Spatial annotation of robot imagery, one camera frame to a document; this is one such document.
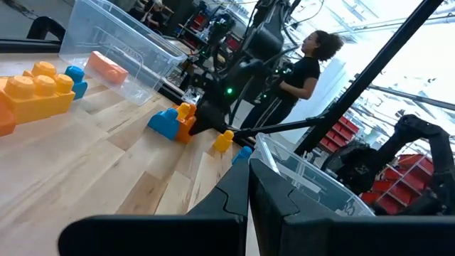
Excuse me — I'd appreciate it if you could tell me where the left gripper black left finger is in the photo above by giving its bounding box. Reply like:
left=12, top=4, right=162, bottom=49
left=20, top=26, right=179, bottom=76
left=58, top=158, right=250, bottom=256

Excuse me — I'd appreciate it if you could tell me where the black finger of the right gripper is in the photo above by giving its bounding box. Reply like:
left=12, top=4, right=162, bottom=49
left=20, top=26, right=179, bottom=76
left=188, top=105, right=230, bottom=137
left=188, top=101, right=222, bottom=136

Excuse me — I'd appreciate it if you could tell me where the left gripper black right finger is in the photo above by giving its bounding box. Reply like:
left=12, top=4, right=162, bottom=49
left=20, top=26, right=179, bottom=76
left=248, top=158, right=455, bottom=256

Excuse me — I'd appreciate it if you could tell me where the small yellow building block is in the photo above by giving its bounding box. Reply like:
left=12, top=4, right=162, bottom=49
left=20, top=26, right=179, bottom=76
left=213, top=129, right=235, bottom=154

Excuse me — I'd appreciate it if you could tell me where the orange building block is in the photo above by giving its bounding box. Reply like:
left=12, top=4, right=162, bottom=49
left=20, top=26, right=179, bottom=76
left=0, top=98, right=18, bottom=138
left=173, top=102, right=198, bottom=145
left=86, top=50, right=129, bottom=86

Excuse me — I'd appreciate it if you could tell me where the blue building block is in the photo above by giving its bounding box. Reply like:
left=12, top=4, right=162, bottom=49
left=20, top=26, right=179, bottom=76
left=147, top=107, right=181, bottom=142
left=231, top=145, right=254, bottom=166
left=65, top=65, right=89, bottom=101

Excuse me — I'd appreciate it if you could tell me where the large yellow building block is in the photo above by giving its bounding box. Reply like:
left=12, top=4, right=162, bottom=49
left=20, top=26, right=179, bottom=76
left=0, top=60, right=76, bottom=125

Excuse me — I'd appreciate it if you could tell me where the large clear plastic bin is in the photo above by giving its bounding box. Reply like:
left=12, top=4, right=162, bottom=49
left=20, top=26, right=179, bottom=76
left=252, top=132, right=375, bottom=218

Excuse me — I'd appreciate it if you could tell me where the person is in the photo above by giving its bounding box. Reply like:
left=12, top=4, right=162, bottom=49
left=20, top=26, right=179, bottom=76
left=141, top=0, right=168, bottom=30
left=240, top=29, right=345, bottom=131

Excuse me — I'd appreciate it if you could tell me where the red storage bin rack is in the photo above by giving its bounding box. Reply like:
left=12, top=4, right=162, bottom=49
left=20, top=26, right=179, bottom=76
left=318, top=115, right=435, bottom=216

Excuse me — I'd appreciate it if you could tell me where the black metal rig frame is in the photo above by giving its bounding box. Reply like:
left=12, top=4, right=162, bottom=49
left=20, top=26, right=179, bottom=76
left=0, top=0, right=455, bottom=157

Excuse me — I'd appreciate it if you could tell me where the black arched bracket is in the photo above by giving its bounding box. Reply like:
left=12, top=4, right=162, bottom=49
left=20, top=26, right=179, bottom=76
left=26, top=16, right=67, bottom=42

